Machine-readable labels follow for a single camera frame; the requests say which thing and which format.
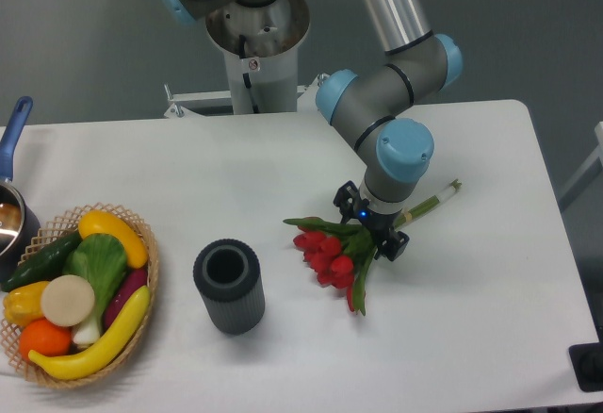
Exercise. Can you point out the yellow banana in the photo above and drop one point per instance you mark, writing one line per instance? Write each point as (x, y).
(105, 349)

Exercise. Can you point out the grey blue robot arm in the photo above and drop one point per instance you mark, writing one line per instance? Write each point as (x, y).
(367, 112)

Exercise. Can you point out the dark grey ribbed vase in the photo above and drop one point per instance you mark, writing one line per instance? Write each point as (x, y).
(227, 275)

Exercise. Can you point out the woven wicker basket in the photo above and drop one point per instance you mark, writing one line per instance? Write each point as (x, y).
(57, 227)

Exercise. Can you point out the yellow squash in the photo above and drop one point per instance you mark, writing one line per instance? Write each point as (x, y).
(103, 222)

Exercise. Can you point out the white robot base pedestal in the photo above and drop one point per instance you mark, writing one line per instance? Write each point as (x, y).
(260, 48)

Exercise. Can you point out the red tulip bouquet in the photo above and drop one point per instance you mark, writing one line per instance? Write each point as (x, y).
(341, 254)

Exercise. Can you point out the black device at table edge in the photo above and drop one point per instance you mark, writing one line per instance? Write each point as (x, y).
(587, 365)

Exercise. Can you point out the green bok choy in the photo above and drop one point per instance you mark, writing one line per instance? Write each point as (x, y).
(101, 260)

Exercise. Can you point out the green cucumber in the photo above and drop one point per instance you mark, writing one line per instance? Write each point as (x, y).
(44, 265)

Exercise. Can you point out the blue handled saucepan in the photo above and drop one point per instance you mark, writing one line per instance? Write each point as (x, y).
(19, 224)

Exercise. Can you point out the orange fruit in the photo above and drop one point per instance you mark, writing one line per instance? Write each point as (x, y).
(45, 338)

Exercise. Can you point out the white frame at right edge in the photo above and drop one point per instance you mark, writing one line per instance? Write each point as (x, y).
(583, 176)

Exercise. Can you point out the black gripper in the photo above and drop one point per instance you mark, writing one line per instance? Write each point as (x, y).
(378, 219)

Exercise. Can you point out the yellow bell pepper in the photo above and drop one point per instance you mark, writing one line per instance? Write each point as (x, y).
(22, 306)

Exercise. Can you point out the beige round disc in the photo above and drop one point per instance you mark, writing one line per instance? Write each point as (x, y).
(67, 300)

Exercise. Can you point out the purple sweet potato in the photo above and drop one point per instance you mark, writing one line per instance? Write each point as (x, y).
(133, 281)

